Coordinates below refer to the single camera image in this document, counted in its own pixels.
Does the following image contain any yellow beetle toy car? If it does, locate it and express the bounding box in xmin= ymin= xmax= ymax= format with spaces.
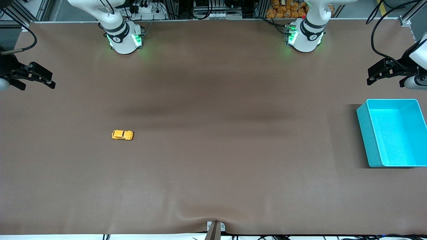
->
xmin=111 ymin=130 xmax=134 ymax=141

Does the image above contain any teal plastic storage bin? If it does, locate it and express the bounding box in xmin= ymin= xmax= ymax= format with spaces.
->
xmin=356 ymin=99 xmax=427 ymax=168

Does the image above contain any orange packaged goods pile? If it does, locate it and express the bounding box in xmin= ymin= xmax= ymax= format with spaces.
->
xmin=266 ymin=0 xmax=308 ymax=19

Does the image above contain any white power strip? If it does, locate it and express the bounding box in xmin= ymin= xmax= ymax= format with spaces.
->
xmin=132 ymin=2 xmax=167 ymax=20

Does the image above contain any brown table mat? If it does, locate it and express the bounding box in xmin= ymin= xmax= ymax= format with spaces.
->
xmin=0 ymin=19 xmax=427 ymax=236

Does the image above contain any grey equipment box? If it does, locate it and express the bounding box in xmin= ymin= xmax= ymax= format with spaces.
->
xmin=193 ymin=0 xmax=243 ymax=20

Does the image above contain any metal table edge clamp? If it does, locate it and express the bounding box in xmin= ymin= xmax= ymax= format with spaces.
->
xmin=206 ymin=221 xmax=226 ymax=240

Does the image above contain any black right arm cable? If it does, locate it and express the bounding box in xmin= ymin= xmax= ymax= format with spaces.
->
xmin=0 ymin=8 xmax=38 ymax=56

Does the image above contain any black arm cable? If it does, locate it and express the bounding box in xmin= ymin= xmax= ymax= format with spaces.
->
xmin=366 ymin=0 xmax=427 ymax=67
xmin=0 ymin=8 xmax=38 ymax=56

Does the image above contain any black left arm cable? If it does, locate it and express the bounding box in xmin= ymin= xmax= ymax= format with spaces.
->
xmin=366 ymin=0 xmax=427 ymax=67

